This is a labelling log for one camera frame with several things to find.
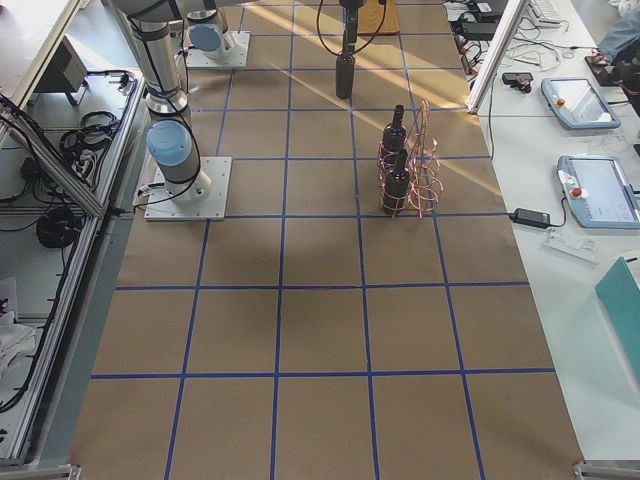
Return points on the black power adapter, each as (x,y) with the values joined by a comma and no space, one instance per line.
(530,218)

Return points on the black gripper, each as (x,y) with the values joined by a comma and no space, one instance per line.
(351,11)

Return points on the white cloth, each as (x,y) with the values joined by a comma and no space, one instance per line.
(17,340)

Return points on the teal folder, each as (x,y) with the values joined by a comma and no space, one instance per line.
(618,291)

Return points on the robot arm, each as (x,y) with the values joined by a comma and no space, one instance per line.
(209,32)
(171,141)

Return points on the copper wire bottle basket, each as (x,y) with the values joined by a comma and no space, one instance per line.
(423,166)

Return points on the wooden tray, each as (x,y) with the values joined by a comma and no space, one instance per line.
(374,17)

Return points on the teach pendant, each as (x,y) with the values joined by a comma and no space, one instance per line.
(598,192)
(577,104)

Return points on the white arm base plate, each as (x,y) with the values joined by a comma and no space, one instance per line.
(237,59)
(205,199)

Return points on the teach pendant near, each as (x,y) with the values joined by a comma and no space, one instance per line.
(598,192)

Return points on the teach pendant far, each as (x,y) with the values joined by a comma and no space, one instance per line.
(577,104)

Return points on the dark wine bottle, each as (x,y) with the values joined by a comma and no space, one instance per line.
(396,185)
(394,134)
(344,75)

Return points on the aluminium frame beam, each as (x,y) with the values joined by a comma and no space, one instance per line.
(506,29)

